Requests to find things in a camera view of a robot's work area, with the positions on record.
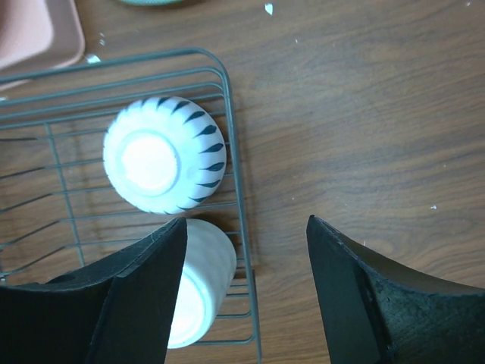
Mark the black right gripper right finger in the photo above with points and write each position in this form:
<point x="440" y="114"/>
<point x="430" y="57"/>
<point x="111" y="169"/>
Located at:
<point x="376" y="310"/>

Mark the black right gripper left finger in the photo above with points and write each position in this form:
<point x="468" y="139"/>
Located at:
<point x="118" y="309"/>

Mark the cream white mug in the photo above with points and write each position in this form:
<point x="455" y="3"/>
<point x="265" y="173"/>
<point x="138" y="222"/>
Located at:
<point x="208" y="270"/>

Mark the black wire dish rack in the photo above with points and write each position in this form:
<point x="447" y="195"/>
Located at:
<point x="124" y="235"/>

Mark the white bowl blue striped outside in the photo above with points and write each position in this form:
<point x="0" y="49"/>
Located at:
<point x="164" y="155"/>

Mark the salmon pink plastic tray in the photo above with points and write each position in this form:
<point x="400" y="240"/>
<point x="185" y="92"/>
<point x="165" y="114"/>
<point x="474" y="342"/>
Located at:
<point x="39" y="36"/>

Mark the grey green round plate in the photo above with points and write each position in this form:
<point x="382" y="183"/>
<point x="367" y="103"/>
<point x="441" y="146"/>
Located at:
<point x="150" y="2"/>

